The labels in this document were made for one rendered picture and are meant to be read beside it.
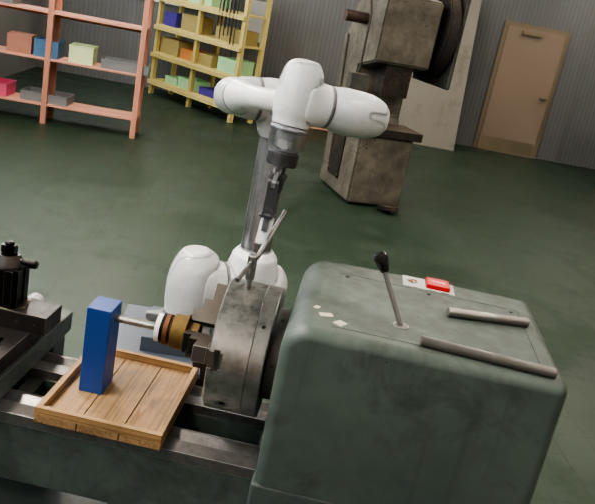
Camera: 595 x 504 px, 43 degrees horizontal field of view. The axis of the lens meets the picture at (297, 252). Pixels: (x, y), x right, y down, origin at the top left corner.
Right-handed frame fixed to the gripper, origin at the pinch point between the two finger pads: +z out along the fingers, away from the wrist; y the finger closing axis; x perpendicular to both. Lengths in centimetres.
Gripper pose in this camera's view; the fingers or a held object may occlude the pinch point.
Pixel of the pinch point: (264, 230)
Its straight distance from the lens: 185.1
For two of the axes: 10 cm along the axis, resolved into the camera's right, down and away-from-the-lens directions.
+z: -2.4, 9.4, 2.3
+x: 9.6, 2.6, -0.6
